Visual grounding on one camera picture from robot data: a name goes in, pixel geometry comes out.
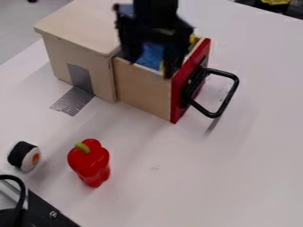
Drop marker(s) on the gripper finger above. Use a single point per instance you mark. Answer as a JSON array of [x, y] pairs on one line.
[[173, 65], [130, 56]]

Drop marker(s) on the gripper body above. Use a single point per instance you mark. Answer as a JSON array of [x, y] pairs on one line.
[[154, 28]]

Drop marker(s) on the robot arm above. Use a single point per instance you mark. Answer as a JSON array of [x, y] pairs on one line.
[[154, 6]]

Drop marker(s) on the blue toy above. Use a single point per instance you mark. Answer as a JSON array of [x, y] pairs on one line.
[[152, 57]]

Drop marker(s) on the yellow toy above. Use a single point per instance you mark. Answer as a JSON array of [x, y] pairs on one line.
[[193, 39]]

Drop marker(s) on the drawer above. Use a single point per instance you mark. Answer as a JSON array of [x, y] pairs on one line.
[[146, 88]]

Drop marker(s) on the cabinet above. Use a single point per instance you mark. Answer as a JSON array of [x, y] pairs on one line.
[[81, 44]]

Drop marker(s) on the grey tape strip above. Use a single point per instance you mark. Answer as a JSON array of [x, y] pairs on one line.
[[75, 94]]

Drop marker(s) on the red toy pepper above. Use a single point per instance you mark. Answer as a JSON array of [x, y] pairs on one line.
[[90, 164]]

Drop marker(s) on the toy sushi roll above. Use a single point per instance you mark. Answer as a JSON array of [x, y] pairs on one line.
[[23, 156]]

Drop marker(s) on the black metal plate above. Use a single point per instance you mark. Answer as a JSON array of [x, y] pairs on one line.
[[39, 212]]

